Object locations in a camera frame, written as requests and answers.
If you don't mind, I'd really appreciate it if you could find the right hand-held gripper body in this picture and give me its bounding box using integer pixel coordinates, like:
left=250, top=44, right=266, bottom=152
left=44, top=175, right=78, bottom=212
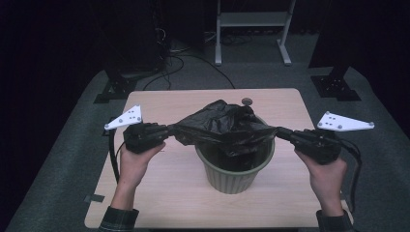
left=293, top=110, right=375, bottom=165

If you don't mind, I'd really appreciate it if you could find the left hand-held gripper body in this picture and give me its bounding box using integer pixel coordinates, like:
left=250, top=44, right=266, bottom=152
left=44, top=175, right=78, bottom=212
left=103, top=104, right=162, bottom=155

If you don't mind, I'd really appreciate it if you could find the black plastic garbage bag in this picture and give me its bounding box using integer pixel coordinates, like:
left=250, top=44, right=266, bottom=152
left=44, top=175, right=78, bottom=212
left=167, top=99, right=278, bottom=172

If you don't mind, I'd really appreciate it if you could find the green plastic bucket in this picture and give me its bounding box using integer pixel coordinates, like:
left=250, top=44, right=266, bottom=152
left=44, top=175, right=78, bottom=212
left=194, top=115, right=277, bottom=195

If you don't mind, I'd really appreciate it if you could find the person's left hand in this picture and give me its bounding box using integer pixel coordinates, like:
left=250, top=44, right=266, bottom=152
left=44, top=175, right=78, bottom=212
left=119, top=142, right=166, bottom=190

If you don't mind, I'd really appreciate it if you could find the person's right hand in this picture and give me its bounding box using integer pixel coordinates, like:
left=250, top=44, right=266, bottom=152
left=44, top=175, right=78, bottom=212
left=294, top=149, right=349, bottom=208

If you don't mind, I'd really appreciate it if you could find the black stand base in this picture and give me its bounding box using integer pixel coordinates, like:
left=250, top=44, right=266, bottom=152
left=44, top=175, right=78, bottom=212
left=310, top=65, right=363, bottom=102
left=93, top=68, right=138, bottom=105

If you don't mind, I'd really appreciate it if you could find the grey floor tape strip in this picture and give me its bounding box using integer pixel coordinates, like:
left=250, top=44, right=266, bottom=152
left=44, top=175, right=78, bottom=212
left=83, top=193, right=106, bottom=204

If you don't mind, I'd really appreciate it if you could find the white metal stand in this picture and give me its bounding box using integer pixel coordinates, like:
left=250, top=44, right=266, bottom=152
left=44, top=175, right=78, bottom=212
left=214, top=0, right=297, bottom=68

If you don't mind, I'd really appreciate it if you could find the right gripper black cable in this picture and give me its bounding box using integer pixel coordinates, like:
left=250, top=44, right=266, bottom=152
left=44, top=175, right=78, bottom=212
left=337, top=137, right=363, bottom=215

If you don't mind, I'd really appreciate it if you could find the black floor cable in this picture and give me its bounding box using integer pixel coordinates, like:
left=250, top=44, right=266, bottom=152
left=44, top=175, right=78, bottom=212
left=142, top=55, right=186, bottom=92
left=166, top=52, right=237, bottom=90

